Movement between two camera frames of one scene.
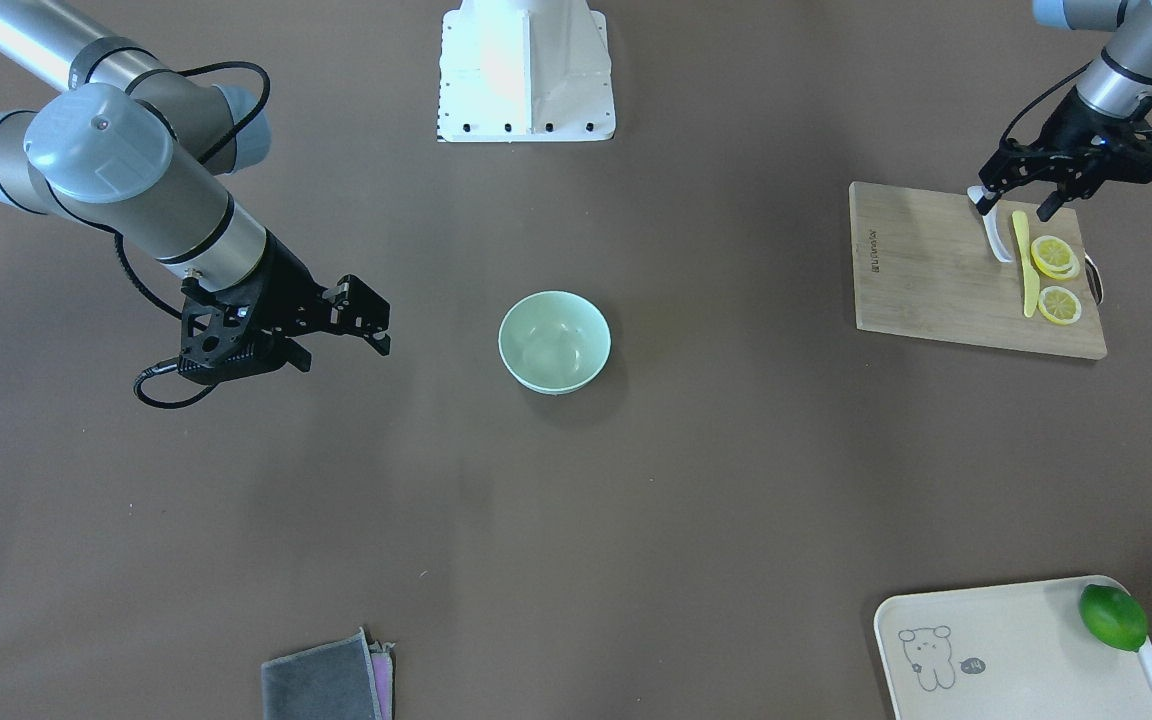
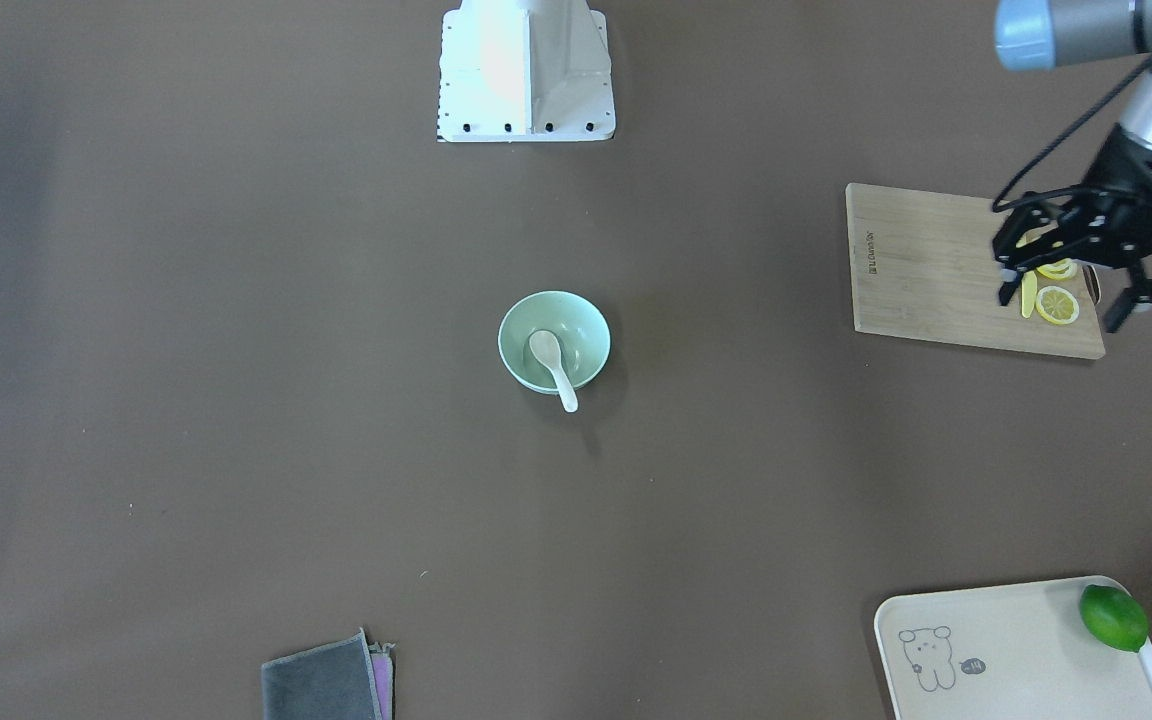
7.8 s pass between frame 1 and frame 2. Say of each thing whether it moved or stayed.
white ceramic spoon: moved
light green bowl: stayed
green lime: stayed
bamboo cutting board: stayed
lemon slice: stayed
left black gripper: moved
